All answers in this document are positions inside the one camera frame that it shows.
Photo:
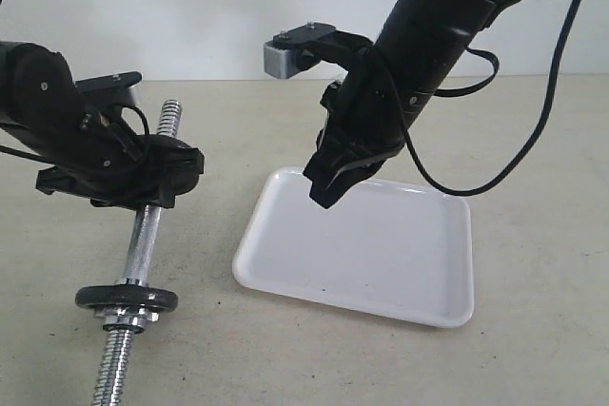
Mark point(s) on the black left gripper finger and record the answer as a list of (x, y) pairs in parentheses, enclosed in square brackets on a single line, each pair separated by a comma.
[(163, 193), (181, 161)]

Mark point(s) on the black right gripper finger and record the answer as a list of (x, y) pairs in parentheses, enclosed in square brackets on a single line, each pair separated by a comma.
[(327, 189), (328, 161)]

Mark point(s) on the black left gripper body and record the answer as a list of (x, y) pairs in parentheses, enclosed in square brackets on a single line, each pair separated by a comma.
[(106, 159)]

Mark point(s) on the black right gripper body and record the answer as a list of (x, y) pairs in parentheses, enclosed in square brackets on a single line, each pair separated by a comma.
[(367, 111)]

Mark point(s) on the black weight plate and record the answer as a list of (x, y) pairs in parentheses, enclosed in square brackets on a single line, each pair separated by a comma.
[(126, 295), (177, 149)]

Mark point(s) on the chrome threaded dumbbell bar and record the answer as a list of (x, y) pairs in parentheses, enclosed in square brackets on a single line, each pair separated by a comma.
[(112, 372)]

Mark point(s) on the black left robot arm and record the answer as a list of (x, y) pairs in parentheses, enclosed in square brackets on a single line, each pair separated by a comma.
[(40, 105)]

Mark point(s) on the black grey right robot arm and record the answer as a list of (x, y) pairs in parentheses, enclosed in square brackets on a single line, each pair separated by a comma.
[(423, 39)]

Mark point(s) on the white rectangular plastic tray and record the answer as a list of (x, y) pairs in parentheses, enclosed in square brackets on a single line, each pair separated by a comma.
[(387, 249)]

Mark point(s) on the chrome hex collar nut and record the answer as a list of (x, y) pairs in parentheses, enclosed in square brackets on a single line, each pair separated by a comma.
[(135, 319)]

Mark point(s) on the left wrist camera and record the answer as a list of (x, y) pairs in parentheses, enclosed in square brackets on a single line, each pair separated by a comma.
[(110, 90)]

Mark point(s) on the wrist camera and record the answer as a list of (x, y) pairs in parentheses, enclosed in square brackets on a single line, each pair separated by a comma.
[(293, 51), (110, 90)]

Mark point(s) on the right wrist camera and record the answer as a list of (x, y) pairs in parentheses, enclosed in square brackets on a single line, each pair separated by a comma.
[(293, 51)]

